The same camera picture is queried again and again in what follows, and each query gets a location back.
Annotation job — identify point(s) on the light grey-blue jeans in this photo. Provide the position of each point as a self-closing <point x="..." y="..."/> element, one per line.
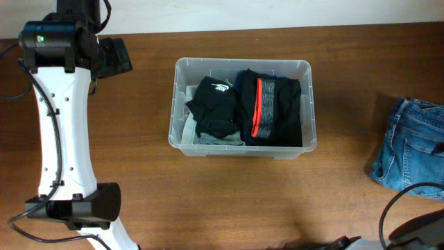
<point x="189" y="135"/>

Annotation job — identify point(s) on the black shorts red waistband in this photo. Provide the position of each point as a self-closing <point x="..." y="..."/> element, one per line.
<point x="288" y="132"/>

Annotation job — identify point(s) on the blue denim jeans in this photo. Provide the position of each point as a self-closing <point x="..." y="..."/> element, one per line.
<point x="412" y="149"/>

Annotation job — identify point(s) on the clear plastic storage bin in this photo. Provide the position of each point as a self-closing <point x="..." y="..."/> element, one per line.
<point x="190" y="72"/>

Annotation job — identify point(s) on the black garment with white logo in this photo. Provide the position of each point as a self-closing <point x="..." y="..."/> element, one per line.
<point x="214" y="107"/>

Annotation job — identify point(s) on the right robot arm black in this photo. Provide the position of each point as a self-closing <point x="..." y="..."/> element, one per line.
<point x="422" y="233"/>

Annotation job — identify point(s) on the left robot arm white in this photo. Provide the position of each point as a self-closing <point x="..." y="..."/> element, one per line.
<point x="63" y="59"/>

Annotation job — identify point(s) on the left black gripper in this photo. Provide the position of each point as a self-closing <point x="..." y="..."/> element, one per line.
<point x="113" y="57"/>

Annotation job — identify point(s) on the dark blue garment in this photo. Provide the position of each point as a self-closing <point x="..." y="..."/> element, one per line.
<point x="257" y="106"/>

